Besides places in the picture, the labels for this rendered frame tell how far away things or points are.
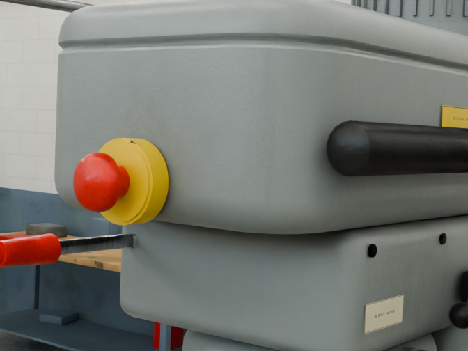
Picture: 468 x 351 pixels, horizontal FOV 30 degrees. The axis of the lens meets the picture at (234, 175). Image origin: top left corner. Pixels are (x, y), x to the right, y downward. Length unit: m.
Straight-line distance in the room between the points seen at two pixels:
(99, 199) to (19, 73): 7.34
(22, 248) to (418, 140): 0.30
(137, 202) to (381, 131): 0.17
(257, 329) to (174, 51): 0.23
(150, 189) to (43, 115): 7.05
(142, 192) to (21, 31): 7.34
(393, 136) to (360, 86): 0.05
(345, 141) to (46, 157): 7.08
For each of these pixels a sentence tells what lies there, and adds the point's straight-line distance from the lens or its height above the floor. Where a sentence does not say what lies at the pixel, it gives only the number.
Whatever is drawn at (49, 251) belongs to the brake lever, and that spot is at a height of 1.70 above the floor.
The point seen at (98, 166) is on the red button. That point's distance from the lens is 0.58.
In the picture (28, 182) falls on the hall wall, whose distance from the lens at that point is 7.78.
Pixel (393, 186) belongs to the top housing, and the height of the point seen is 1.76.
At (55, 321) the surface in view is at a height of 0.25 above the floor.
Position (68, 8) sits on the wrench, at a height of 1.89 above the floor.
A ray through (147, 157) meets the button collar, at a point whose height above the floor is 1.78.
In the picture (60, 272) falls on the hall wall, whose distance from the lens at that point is 7.51.
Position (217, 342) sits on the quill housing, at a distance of 0.76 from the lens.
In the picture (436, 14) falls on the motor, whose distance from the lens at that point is 0.92.
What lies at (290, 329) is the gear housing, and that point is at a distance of 0.66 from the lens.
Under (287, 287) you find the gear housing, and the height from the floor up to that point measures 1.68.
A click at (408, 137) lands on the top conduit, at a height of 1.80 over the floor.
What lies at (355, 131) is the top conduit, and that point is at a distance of 0.55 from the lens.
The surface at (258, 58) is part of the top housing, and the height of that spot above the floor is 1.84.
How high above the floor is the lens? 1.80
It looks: 3 degrees down
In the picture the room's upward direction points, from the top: 2 degrees clockwise
